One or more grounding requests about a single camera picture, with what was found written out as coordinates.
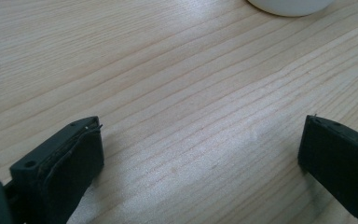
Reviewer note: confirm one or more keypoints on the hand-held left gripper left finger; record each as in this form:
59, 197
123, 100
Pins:
59, 168

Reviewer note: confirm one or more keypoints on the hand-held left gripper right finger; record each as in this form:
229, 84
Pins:
338, 158

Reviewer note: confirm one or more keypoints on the white round container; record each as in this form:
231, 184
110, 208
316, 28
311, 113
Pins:
290, 6

